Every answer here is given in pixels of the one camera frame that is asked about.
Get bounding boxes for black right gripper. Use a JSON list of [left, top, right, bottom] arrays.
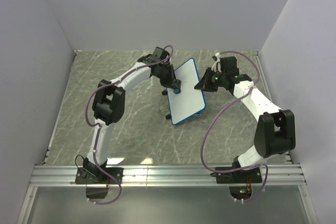
[[194, 68, 226, 93]]

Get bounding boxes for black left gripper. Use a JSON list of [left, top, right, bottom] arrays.
[[155, 65, 181, 91]]

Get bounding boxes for blue black whiteboard eraser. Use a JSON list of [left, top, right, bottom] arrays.
[[173, 89, 181, 94]]

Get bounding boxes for blue framed whiteboard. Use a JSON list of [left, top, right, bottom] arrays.
[[167, 58, 206, 126]]

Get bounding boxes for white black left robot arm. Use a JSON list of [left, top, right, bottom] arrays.
[[83, 45, 182, 183]]

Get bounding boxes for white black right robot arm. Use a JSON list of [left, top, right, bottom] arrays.
[[195, 56, 296, 182]]

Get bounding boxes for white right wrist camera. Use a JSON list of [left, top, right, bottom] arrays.
[[211, 52, 222, 73]]

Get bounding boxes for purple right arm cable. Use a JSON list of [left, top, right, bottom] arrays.
[[201, 51, 269, 204]]

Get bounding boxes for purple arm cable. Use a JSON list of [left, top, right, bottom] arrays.
[[84, 45, 174, 206], [201, 51, 269, 204]]

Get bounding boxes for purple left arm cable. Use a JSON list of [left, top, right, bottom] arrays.
[[84, 45, 174, 206]]

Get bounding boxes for aluminium front rail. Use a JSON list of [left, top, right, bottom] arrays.
[[28, 164, 306, 187]]

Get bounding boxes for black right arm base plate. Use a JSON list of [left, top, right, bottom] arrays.
[[210, 167, 263, 184]]

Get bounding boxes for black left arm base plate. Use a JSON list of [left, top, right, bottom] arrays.
[[75, 167, 124, 185]]

